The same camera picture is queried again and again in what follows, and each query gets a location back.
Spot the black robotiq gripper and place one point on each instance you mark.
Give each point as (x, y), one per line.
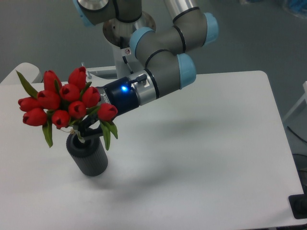
(118, 93)

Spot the dark grey ribbed vase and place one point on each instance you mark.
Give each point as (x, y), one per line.
(89, 156)

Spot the red tulip bouquet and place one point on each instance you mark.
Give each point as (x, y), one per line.
(66, 105)

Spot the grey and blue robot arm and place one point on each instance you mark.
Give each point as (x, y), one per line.
(149, 64)

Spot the white chair backrest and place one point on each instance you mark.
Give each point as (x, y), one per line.
(28, 70)

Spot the black device at table edge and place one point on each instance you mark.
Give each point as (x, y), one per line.
(298, 205)

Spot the clear bag with blue items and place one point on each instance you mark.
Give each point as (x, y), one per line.
(297, 8)

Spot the white pedestal base frame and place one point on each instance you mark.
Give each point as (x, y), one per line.
(99, 73)

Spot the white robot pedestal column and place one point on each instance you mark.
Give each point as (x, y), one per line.
(118, 35)

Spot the white furniture frame right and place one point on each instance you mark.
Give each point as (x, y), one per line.
(297, 108)

